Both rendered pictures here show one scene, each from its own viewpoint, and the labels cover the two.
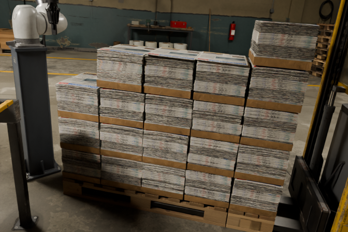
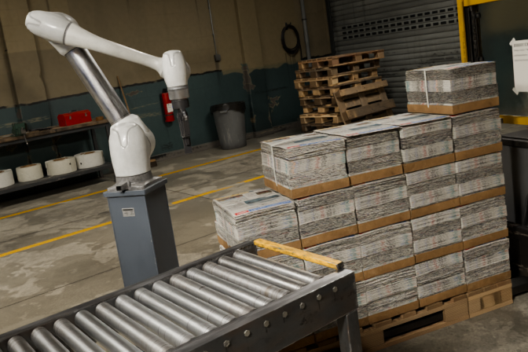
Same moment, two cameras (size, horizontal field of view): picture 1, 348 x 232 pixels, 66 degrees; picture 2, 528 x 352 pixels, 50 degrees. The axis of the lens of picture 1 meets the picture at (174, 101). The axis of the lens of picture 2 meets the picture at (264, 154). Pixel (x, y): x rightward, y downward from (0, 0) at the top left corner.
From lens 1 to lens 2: 1.84 m
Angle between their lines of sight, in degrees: 30
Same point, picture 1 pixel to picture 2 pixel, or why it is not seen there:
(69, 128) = not seen: hidden behind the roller
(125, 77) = (326, 174)
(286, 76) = (482, 117)
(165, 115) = (380, 205)
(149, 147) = (370, 254)
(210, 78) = (417, 142)
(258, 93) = (463, 143)
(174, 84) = (383, 163)
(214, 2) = (122, 64)
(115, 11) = not seen: outside the picture
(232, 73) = (437, 130)
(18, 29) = (134, 160)
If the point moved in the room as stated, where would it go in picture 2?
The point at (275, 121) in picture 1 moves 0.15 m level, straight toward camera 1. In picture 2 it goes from (484, 166) to (500, 172)
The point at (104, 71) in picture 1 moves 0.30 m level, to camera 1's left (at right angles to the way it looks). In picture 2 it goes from (298, 174) to (240, 191)
